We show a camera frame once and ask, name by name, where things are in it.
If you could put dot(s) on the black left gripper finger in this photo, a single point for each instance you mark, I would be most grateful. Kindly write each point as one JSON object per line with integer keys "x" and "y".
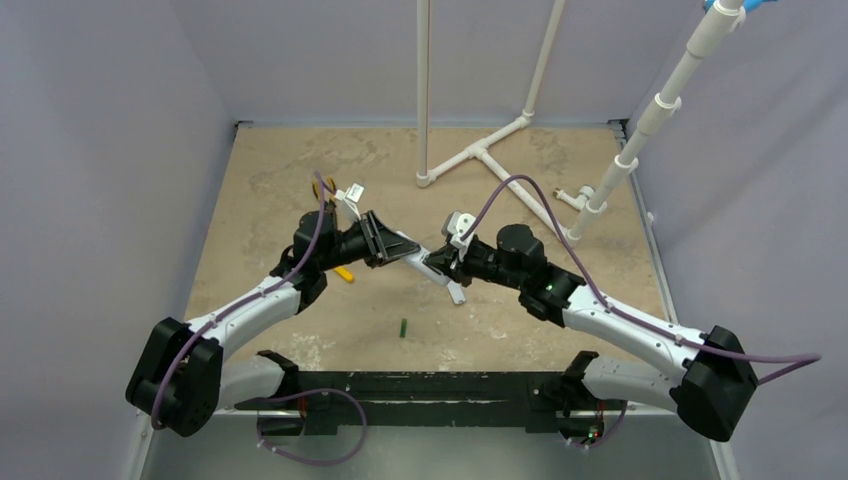
{"x": 388, "y": 241}
{"x": 396, "y": 253}

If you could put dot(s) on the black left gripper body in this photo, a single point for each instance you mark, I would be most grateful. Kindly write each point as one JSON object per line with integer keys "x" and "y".
{"x": 354, "y": 246}

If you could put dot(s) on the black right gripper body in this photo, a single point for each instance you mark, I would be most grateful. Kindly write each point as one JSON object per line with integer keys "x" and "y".
{"x": 448, "y": 261}

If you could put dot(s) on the white remote control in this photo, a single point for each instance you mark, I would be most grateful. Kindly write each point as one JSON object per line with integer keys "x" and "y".
{"x": 417, "y": 261}

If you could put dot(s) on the white battery cover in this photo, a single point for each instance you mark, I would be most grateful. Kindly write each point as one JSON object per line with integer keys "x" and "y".
{"x": 456, "y": 293}

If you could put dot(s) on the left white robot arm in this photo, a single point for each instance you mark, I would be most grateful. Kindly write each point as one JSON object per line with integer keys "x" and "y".
{"x": 177, "y": 380}

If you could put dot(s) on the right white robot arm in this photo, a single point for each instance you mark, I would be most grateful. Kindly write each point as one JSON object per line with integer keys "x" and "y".
{"x": 703, "y": 377}

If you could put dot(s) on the white pipe fitting brass end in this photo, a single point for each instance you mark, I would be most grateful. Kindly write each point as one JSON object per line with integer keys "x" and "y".
{"x": 577, "y": 201}

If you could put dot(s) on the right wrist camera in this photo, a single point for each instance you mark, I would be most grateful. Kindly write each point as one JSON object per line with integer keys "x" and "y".
{"x": 458, "y": 230}

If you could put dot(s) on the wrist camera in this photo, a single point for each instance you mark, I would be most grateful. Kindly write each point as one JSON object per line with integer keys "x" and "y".
{"x": 458, "y": 230}
{"x": 347, "y": 201}

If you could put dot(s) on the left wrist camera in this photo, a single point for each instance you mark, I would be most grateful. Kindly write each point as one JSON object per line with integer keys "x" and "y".
{"x": 347, "y": 201}

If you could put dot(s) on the yellow handled pliers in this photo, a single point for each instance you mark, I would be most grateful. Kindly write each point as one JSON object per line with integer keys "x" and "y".
{"x": 325, "y": 187}

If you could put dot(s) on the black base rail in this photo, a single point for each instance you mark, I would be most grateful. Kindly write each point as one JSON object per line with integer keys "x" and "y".
{"x": 322, "y": 402}

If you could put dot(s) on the aluminium frame rail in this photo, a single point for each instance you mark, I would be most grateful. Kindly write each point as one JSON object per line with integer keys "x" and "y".
{"x": 722, "y": 453}

